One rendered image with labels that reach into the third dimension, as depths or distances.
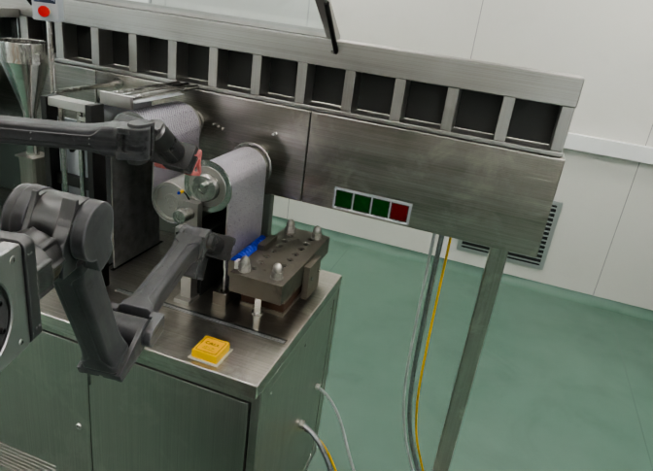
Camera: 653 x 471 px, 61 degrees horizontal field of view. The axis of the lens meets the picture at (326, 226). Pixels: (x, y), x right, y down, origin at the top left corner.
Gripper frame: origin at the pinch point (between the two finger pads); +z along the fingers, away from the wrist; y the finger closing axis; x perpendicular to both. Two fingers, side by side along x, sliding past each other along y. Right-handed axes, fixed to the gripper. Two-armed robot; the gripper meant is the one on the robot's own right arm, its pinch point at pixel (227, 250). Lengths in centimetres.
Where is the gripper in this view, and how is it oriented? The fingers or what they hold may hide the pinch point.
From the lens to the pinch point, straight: 161.4
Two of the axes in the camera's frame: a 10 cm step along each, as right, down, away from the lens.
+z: 2.3, 1.7, 9.6
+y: 9.4, 2.3, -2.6
